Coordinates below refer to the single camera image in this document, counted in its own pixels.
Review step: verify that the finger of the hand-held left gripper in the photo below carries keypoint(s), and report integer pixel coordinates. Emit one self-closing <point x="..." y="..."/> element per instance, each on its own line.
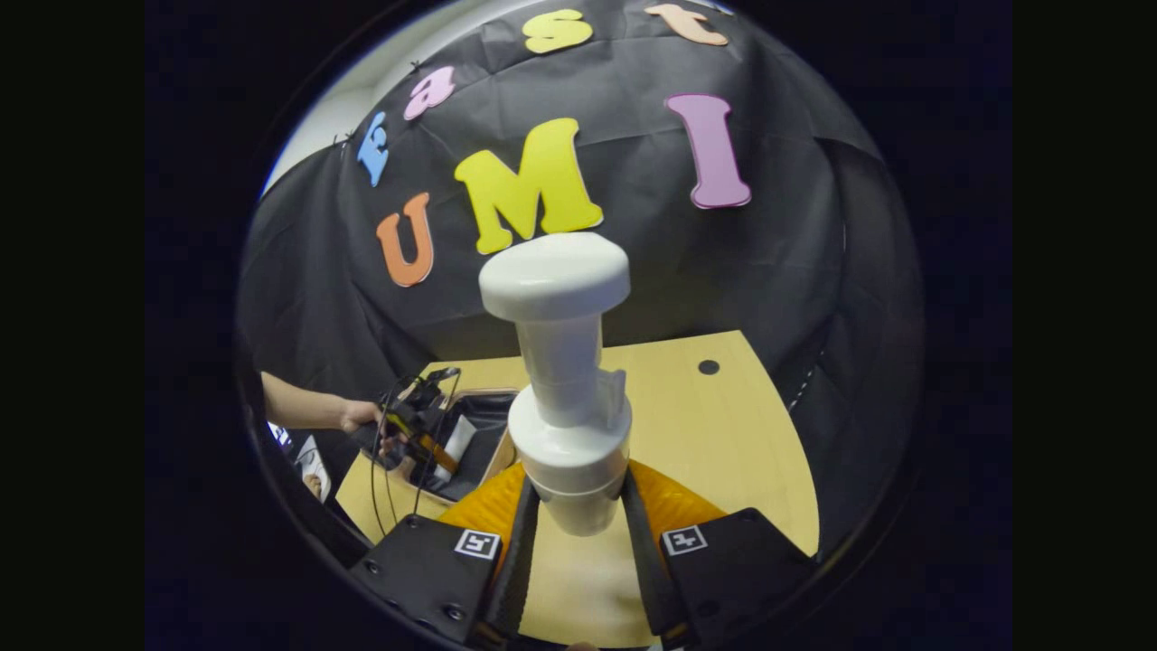
<point x="438" y="457"/>

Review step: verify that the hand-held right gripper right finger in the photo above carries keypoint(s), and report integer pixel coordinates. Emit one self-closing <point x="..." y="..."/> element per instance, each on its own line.
<point x="642" y="561"/>

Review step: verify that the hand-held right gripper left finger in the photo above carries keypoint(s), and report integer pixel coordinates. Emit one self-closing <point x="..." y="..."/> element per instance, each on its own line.
<point x="520" y="561"/>

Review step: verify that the white tube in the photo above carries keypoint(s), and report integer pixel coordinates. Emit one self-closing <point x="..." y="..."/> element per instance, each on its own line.
<point x="456" y="443"/>

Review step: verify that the beige suitcase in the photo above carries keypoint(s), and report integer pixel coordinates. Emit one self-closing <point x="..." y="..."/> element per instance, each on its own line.
<point x="484" y="434"/>

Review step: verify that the white pump bottle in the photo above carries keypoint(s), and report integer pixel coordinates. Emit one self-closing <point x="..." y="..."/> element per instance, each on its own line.
<point x="565" y="434"/>

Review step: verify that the black backdrop cloth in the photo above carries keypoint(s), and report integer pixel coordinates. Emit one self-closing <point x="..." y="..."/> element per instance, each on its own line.
<point x="723" y="271"/>

